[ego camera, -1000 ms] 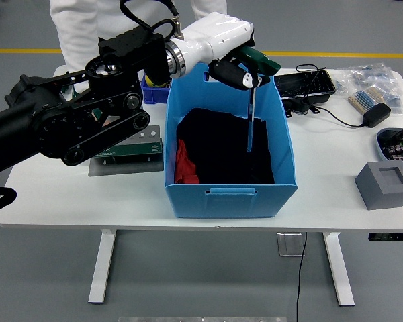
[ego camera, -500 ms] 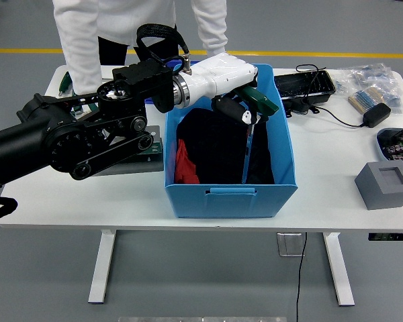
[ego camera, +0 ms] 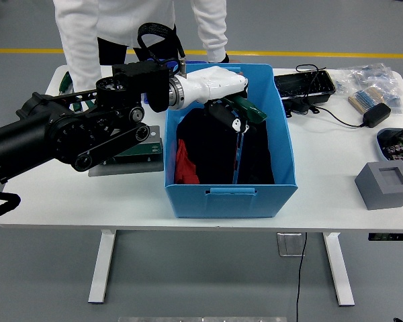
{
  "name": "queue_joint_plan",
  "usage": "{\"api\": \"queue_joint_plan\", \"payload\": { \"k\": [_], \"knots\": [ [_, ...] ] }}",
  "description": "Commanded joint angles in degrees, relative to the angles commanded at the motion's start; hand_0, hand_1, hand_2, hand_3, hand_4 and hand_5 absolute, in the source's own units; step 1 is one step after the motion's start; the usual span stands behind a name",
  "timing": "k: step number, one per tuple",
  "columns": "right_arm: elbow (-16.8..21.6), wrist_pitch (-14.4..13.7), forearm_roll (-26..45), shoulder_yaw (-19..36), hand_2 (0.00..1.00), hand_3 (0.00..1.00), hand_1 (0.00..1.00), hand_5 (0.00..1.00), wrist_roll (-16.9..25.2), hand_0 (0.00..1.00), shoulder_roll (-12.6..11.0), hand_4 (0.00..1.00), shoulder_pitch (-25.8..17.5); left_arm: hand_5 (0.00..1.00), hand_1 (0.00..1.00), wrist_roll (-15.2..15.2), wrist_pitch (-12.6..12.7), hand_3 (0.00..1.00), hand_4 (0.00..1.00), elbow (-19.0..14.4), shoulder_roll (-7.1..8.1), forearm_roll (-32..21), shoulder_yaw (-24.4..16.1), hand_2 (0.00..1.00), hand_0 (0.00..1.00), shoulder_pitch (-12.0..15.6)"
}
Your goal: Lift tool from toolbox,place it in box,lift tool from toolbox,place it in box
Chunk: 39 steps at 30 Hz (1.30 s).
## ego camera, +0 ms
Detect red cloth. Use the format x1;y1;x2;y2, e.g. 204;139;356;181
174;139;201;185

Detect black wrist watch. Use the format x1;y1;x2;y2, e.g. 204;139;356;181
206;52;230;64

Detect white table leg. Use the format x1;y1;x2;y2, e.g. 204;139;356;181
87;229;118;305
322;231;356;307

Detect small blue parts bin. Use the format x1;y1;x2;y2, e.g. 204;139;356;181
140;58;208;105

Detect blue white bowl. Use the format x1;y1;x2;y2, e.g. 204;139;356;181
375;127;403;168

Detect black table control panel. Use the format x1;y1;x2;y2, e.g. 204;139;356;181
367;232;403;242

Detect black adapter cable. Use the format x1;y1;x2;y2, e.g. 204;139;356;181
283;63;365;129

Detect grey block with square recess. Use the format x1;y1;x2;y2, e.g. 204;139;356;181
354;160;403;211

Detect mixed electronic parts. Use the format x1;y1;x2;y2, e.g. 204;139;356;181
381;129;403;167

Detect black cloth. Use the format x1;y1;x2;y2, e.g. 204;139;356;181
176;107;275;185

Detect taped resistor strip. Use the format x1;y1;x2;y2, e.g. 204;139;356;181
348;86;386;113

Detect black floor cable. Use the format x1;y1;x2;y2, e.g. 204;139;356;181
294;232;308;322

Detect green grey hex key holder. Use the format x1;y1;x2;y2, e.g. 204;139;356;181
112;124;165;165

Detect clear plastic component bags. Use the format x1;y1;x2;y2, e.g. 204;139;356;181
334;62;403;117

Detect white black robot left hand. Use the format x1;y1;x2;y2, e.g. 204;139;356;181
183;66;251;134

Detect large blue folding box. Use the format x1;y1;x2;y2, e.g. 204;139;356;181
163;62;299;219

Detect black power adapter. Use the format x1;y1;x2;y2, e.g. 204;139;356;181
361;103;392;128

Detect person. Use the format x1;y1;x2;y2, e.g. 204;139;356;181
52;0;243;92

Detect black plastic tray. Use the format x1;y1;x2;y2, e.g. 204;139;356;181
273;69;337;105

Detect grey metal base plate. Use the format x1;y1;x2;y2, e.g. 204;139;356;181
88;160;165;178

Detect metal floor socket plate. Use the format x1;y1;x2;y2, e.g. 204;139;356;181
277;232;306;258

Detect large green T-handle hex key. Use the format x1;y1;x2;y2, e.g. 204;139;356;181
223;95;268;184

